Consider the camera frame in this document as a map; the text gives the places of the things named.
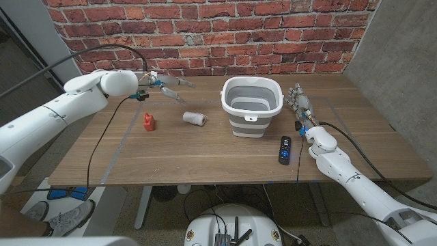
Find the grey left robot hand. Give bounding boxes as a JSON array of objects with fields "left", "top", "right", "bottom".
[{"left": 147, "top": 70, "right": 196, "bottom": 105}]

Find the grey sneaker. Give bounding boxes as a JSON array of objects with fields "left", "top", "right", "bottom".
[
  {"left": 46, "top": 199, "right": 96, "bottom": 238},
  {"left": 23, "top": 200, "right": 50, "bottom": 221}
]

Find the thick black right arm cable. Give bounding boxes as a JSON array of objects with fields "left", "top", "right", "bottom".
[{"left": 318, "top": 120, "right": 437, "bottom": 211}]

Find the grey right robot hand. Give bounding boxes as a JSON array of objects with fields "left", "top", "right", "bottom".
[{"left": 284, "top": 83, "right": 320, "bottom": 130}]

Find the white thread spool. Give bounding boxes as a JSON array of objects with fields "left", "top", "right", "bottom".
[{"left": 182, "top": 111, "right": 208, "bottom": 127}]

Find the white table leg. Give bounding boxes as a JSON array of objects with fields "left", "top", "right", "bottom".
[{"left": 133, "top": 185, "right": 154, "bottom": 231}]

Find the black TV remote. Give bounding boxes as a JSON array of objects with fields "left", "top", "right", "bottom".
[{"left": 278, "top": 135, "right": 293, "bottom": 166}]

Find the small red toy canister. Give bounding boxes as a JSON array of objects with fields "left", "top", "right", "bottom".
[{"left": 143, "top": 112, "right": 156, "bottom": 133}]

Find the red brick print backdrop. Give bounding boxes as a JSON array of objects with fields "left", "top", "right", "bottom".
[{"left": 42, "top": 0, "right": 382, "bottom": 77}]

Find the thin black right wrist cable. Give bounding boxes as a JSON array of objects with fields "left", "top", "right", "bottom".
[{"left": 294, "top": 129, "right": 305, "bottom": 182}]

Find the blue floor object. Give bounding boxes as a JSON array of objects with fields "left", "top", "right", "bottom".
[{"left": 46, "top": 186, "right": 89, "bottom": 201}]

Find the grey table leg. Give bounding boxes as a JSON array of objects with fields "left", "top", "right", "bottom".
[{"left": 306, "top": 182, "right": 331, "bottom": 228}]

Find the white grey collapsible bucket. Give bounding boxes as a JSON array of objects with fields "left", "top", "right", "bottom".
[{"left": 220, "top": 76, "right": 285, "bottom": 139}]

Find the white robot torso base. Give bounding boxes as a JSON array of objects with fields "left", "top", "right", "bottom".
[{"left": 184, "top": 203, "right": 284, "bottom": 246}]

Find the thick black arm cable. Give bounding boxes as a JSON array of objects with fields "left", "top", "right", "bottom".
[
  {"left": 318, "top": 120, "right": 437, "bottom": 211},
  {"left": 0, "top": 43, "right": 149, "bottom": 99}
]

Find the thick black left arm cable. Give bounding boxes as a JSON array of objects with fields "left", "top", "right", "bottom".
[{"left": 0, "top": 43, "right": 149, "bottom": 99}]

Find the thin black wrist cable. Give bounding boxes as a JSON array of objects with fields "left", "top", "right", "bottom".
[
  {"left": 294, "top": 129, "right": 305, "bottom": 182},
  {"left": 85, "top": 96, "right": 138, "bottom": 191}
]

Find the thin black left wrist cable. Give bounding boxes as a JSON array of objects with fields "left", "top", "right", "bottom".
[{"left": 85, "top": 96, "right": 138, "bottom": 191}]

